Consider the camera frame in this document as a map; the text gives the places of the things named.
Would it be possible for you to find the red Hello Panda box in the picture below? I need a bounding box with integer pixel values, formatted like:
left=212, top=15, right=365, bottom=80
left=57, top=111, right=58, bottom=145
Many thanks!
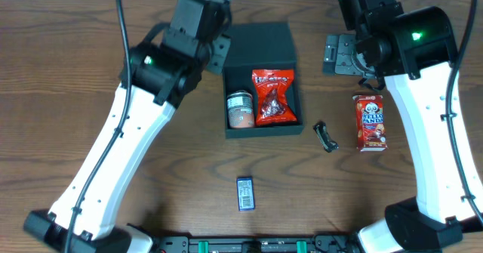
left=352, top=94, right=387, bottom=152

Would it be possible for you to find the red candy bag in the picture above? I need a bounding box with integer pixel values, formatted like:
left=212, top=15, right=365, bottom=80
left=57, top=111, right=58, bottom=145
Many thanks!
left=252, top=69, right=297, bottom=126

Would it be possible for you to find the red Pringles can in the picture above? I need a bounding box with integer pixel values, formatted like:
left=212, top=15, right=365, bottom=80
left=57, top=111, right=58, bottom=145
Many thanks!
left=226, top=90, right=255, bottom=129

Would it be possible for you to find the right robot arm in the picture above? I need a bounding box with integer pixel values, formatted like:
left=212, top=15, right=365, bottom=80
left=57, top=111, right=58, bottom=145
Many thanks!
left=323, top=0, right=482, bottom=252

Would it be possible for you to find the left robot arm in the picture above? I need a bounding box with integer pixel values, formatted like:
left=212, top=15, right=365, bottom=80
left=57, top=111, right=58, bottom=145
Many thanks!
left=23, top=0, right=232, bottom=253

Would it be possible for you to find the dark green open box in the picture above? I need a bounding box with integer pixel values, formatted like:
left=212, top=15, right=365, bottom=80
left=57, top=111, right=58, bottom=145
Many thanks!
left=223, top=22, right=305, bottom=139

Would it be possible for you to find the black folded clip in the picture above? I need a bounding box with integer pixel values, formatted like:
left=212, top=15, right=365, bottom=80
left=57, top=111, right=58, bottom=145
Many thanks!
left=313, top=121, right=339, bottom=153

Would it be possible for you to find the small blue packet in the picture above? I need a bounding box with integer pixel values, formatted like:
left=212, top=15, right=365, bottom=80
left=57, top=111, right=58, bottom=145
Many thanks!
left=236, top=177, right=255, bottom=211

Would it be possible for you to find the right black cable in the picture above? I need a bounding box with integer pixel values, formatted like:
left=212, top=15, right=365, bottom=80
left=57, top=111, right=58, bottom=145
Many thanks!
left=441, top=0, right=483, bottom=227

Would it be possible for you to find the black mounting rail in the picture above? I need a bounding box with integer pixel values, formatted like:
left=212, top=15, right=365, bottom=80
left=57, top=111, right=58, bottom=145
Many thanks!
left=150, top=234, right=361, bottom=253

